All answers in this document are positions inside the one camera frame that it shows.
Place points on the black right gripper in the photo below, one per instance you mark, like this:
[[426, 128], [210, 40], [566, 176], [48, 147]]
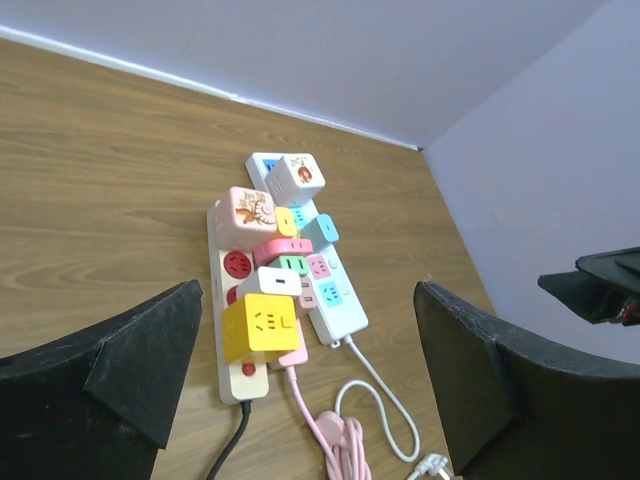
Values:
[[515, 405]]

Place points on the teal plug adapter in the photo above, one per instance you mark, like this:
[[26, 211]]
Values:
[[321, 231]]

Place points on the white power strip pastel sockets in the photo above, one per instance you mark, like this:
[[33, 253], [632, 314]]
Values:
[[339, 312]]

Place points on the pink cube adapter deer print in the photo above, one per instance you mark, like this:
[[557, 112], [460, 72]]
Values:
[[244, 219]]

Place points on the yellow cube socket adapter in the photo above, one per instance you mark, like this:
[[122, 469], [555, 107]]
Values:
[[258, 328]]

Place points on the pink plug adapter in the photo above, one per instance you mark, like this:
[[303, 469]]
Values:
[[275, 248]]

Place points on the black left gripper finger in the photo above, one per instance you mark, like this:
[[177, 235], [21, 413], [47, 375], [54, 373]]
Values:
[[100, 403]]

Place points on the small yellow plug adapter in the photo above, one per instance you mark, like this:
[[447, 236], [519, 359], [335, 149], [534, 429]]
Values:
[[285, 223]]

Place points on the pink power strip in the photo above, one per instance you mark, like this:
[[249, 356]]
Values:
[[303, 304]]

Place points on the beige power strip red sockets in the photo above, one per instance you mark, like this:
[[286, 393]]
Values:
[[242, 374]]

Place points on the white cube adapter cartoon print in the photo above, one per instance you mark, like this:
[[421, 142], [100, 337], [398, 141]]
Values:
[[295, 179]]

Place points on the green plug adapter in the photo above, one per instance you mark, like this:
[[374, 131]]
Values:
[[296, 263]]

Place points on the white USB charger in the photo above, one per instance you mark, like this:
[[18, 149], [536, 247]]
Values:
[[271, 281]]

